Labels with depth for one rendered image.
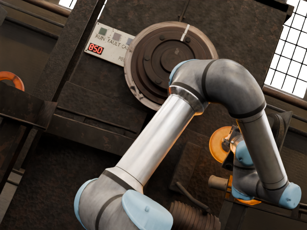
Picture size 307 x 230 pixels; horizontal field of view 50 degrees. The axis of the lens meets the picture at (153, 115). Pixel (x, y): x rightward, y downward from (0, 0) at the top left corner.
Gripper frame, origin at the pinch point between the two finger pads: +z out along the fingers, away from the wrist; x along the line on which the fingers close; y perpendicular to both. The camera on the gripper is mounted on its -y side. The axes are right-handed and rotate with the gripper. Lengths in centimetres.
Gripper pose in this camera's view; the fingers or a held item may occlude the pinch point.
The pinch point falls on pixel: (230, 140)
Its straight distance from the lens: 140.9
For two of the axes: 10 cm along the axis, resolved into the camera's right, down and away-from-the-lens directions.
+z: 0.8, -1.0, 9.9
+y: 3.9, -9.1, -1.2
